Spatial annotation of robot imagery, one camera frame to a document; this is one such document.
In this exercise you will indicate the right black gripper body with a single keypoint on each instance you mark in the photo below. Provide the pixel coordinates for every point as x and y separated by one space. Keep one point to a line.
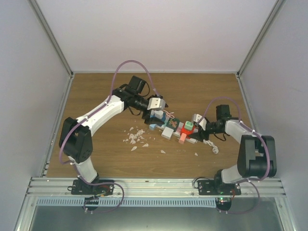
205 136

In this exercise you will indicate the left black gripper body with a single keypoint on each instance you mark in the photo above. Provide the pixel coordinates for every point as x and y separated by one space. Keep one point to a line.
146 116

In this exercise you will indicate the light blue plug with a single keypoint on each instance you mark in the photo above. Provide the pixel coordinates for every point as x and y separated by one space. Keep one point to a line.
154 126

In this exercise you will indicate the white usb charger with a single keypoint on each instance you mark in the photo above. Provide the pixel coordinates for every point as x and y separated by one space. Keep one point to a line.
159 114

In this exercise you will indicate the mint green charger plug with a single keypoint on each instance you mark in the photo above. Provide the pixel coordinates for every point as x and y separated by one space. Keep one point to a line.
188 125

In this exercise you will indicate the pink plug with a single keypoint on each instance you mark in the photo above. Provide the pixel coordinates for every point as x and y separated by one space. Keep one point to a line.
182 138

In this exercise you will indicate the white grey plug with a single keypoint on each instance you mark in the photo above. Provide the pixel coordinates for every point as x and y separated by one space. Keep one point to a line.
167 133

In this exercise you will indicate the dark green cube adapter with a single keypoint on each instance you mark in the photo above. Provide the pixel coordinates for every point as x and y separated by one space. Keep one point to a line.
173 123

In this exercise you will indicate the white power strip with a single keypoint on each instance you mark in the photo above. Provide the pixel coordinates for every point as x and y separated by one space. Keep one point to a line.
177 133

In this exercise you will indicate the blue cube socket adapter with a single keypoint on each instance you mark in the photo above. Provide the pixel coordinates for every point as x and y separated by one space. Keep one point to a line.
154 116

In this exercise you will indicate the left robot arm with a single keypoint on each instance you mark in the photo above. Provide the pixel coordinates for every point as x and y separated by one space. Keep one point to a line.
76 135

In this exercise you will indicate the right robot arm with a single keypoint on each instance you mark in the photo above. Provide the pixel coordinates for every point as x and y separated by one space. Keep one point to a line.
257 154

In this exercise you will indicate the red cube socket adapter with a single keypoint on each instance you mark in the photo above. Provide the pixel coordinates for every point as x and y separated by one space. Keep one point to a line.
183 130

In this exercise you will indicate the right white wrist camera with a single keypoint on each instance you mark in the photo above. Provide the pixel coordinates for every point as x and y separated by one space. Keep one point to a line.
199 121

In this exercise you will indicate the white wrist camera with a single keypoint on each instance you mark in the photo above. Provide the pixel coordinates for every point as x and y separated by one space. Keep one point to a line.
156 103
199 121

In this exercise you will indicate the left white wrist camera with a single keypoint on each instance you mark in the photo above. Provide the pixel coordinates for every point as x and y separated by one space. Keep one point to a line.
156 103

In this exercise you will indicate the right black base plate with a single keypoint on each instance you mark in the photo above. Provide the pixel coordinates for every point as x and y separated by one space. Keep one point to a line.
207 186

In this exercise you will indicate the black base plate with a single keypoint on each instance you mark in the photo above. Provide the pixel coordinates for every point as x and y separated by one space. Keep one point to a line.
207 186
79 187

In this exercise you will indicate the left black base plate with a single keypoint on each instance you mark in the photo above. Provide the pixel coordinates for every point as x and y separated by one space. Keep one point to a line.
79 187

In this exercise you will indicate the aluminium front rail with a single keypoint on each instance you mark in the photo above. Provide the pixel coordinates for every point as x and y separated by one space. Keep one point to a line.
140 187

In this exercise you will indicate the grey slotted cable duct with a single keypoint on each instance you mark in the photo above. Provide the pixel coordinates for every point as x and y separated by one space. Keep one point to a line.
129 202

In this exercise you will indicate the right aluminium corner post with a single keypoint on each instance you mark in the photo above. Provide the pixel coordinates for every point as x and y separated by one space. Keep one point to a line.
260 36

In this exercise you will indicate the aluminium corner post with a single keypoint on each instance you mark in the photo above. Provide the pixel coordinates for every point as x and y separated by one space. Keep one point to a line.
46 27
260 36

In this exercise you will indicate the left aluminium corner post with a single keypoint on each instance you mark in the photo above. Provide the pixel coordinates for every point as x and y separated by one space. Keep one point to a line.
46 27

